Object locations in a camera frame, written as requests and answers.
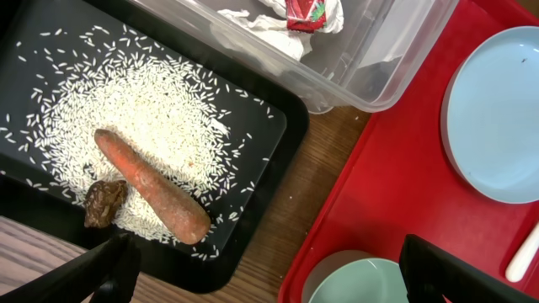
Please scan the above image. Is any light blue plate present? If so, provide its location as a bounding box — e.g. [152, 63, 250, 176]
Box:
[440, 26, 538, 204]

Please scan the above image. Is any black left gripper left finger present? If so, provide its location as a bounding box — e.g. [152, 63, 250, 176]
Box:
[1, 234, 141, 303]

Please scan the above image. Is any black plastic tray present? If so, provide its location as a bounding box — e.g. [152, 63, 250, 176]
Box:
[1, 1, 309, 294]

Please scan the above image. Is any cooked white rice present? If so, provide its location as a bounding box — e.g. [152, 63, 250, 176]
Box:
[1, 25, 254, 260]

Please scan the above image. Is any red snack wrapper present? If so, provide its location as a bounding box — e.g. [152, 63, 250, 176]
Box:
[285, 0, 327, 34]

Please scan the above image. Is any white plastic spoon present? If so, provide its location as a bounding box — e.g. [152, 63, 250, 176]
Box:
[505, 224, 539, 283]

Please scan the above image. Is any carrot piece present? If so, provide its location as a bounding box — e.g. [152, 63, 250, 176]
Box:
[93, 129, 211, 245]

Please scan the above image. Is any white tissue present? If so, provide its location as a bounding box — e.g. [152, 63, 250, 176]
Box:
[218, 0, 344, 61]

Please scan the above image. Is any clear plastic bin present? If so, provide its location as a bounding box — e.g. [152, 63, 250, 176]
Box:
[136, 0, 457, 114]

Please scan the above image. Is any brown food scrap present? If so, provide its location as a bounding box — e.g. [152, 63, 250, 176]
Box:
[84, 180, 128, 228]

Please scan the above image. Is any red serving tray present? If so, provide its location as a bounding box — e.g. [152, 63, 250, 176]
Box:
[278, 0, 538, 302]

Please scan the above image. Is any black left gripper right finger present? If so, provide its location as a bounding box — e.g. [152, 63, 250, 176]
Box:
[398, 234, 537, 303]

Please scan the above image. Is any mint green bowl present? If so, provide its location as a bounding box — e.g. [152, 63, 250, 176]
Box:
[302, 250, 408, 303]

